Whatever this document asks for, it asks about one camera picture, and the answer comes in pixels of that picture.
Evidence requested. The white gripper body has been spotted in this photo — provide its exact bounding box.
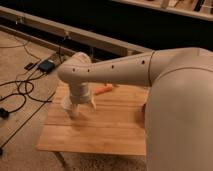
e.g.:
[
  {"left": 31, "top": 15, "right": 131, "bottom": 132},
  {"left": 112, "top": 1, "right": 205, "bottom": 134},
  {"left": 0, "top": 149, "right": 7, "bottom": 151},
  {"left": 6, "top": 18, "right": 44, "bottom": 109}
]
[{"left": 69, "top": 83, "right": 92, "bottom": 103}]

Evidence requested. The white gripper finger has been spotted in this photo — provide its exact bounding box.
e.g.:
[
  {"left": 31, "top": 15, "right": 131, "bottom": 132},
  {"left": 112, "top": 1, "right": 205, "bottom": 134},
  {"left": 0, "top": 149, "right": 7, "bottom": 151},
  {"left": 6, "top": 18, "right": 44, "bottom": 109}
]
[{"left": 88, "top": 99, "right": 96, "bottom": 110}]

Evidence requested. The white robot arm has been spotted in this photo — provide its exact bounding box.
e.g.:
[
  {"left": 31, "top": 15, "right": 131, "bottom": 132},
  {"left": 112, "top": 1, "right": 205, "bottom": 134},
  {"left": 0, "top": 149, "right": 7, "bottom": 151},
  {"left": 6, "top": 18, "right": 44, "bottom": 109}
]
[{"left": 58, "top": 47, "right": 213, "bottom": 171}]

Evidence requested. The dark red ceramic bowl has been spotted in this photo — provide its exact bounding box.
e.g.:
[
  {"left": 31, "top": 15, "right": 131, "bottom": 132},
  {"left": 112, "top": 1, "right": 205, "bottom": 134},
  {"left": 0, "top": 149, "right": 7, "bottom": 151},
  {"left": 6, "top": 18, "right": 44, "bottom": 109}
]
[{"left": 141, "top": 103, "right": 146, "bottom": 121}]

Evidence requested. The wooden folding table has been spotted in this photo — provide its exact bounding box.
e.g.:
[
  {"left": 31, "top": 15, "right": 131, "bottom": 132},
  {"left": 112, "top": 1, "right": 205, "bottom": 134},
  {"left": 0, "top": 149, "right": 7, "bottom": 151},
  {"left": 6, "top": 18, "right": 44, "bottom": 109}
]
[{"left": 37, "top": 83, "right": 148, "bottom": 156}]

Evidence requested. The black power adapter box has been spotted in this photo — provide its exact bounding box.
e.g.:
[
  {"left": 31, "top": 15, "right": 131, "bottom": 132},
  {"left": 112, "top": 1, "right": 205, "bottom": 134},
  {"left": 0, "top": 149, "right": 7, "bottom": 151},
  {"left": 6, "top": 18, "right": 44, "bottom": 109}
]
[{"left": 38, "top": 60, "right": 55, "bottom": 73}]

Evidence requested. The small black device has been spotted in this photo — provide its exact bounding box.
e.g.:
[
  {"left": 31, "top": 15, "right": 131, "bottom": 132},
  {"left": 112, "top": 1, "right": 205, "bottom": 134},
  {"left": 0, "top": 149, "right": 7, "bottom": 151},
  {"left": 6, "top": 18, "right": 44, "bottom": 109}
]
[{"left": 24, "top": 63, "right": 37, "bottom": 71}]

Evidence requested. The black plug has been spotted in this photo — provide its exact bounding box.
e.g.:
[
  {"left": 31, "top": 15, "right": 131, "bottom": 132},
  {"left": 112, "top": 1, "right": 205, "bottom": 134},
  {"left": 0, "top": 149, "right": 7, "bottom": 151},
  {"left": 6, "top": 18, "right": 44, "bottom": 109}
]
[{"left": 0, "top": 108, "right": 9, "bottom": 119}]

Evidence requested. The long metal rail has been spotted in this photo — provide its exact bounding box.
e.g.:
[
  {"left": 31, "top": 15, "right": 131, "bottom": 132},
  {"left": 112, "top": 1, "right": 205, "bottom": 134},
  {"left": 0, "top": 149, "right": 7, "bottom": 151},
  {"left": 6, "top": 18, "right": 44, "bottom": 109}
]
[{"left": 0, "top": 6, "right": 151, "bottom": 56}]

